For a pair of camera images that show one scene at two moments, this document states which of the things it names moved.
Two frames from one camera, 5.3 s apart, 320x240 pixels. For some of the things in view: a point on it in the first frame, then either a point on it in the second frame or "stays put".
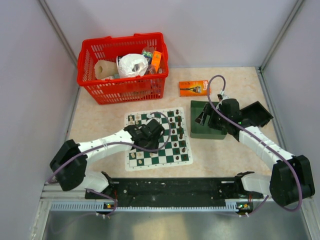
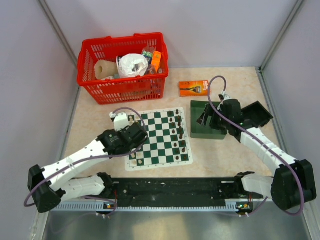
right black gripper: (208, 110) stays put
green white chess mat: (174, 147) stays put
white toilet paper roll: (131, 65) stays put
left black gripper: (156, 140) → (120, 131)
